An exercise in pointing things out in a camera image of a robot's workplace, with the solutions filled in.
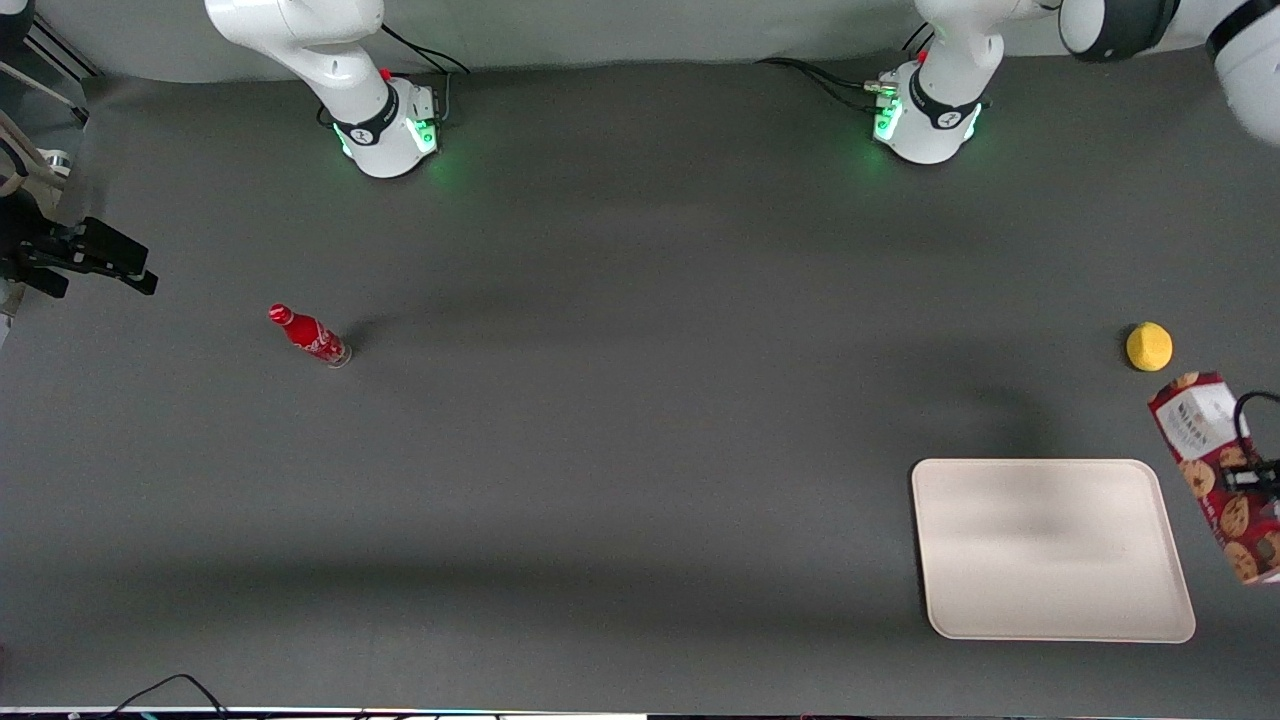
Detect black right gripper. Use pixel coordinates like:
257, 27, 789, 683
0, 205, 160, 300

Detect red cookie box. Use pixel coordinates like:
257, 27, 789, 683
1147, 371, 1280, 587

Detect beige rectangular tray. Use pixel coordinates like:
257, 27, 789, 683
910, 458, 1198, 644

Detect yellow lemon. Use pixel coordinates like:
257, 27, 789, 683
1126, 322, 1174, 373

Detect red cola bottle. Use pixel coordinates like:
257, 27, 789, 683
267, 303, 353, 369

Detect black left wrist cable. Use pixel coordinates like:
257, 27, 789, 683
1235, 391, 1280, 463

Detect beige cable loop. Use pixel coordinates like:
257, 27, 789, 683
0, 108, 71, 201

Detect aluminium frame rail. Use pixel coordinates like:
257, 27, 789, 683
0, 12, 103, 127

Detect black right arm base cable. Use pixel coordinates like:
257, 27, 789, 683
318, 24, 472, 129

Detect black arm base cable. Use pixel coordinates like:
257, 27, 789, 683
318, 24, 472, 129
756, 30, 936, 113

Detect black cable at table edge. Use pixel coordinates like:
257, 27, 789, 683
98, 673, 233, 720

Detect black left arm base cable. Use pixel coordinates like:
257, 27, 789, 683
756, 30, 936, 113

